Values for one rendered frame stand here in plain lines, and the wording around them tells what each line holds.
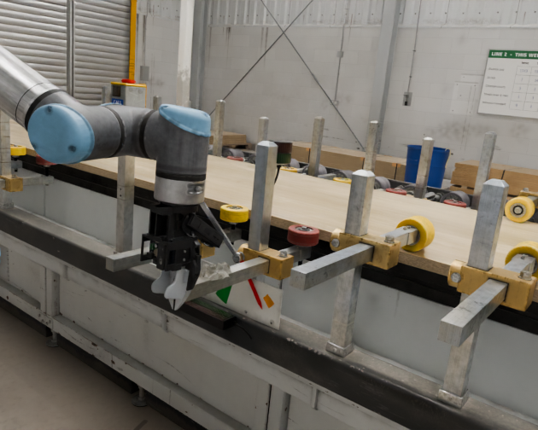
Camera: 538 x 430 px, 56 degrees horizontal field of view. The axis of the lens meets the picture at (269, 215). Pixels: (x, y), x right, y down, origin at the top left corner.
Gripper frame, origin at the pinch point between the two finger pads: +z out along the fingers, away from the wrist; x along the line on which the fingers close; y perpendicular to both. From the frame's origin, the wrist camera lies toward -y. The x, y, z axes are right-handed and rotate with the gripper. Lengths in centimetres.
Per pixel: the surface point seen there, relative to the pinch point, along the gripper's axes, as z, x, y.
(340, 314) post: 2.4, 20.7, -27.3
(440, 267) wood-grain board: -8, 33, -48
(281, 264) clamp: -4.2, 4.7, -26.2
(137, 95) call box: -37, -52, -27
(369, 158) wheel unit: -22, -32, -135
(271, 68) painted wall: -109, -568, -743
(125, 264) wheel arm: 0.0, -23.6, -5.3
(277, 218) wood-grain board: -8.7, -13.1, -47.3
